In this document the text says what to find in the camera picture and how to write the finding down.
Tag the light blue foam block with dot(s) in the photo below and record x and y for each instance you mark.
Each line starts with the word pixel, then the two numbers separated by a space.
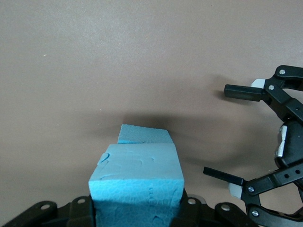
pixel 144 134
pixel 137 179

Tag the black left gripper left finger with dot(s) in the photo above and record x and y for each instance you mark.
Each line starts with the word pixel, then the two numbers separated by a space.
pixel 78 212

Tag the brown table cover sheet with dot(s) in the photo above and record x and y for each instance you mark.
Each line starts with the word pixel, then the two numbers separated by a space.
pixel 71 71

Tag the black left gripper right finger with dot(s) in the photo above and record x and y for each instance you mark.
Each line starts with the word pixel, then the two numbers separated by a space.
pixel 196 215

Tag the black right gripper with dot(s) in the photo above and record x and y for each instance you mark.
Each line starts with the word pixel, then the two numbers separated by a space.
pixel 296 144

